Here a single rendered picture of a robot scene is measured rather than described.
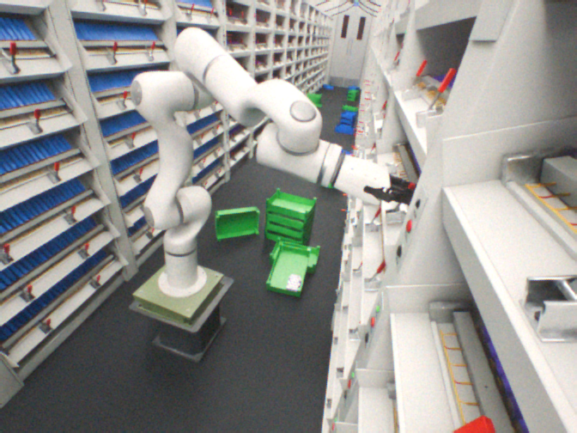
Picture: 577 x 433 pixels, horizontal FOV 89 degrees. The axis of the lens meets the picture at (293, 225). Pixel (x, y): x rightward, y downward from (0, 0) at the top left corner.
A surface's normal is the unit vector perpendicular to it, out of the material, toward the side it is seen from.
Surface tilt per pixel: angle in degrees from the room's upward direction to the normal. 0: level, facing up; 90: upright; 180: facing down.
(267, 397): 0
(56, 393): 0
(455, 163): 90
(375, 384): 90
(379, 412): 20
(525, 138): 90
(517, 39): 90
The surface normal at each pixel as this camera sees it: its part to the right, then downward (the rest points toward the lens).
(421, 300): -0.21, 0.52
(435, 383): -0.25, -0.84
